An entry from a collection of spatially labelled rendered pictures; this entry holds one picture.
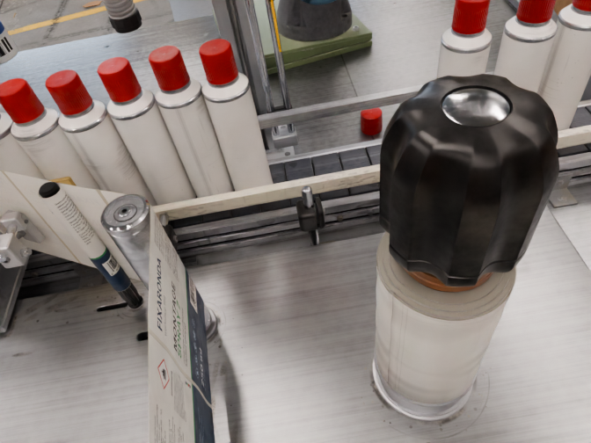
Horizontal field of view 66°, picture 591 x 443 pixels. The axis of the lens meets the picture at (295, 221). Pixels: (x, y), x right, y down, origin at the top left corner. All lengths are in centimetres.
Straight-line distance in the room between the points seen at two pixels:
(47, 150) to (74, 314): 18
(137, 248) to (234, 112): 20
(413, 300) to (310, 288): 24
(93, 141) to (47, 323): 21
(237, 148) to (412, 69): 45
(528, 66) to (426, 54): 39
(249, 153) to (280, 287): 16
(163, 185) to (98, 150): 8
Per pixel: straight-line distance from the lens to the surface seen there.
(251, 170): 56
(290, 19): 95
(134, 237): 36
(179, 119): 52
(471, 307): 29
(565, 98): 64
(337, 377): 46
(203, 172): 57
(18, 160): 60
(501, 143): 21
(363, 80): 87
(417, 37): 99
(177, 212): 58
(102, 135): 54
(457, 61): 54
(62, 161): 57
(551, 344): 50
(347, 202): 58
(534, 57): 58
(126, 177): 58
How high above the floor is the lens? 131
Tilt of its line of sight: 49 degrees down
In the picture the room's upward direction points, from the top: 11 degrees counter-clockwise
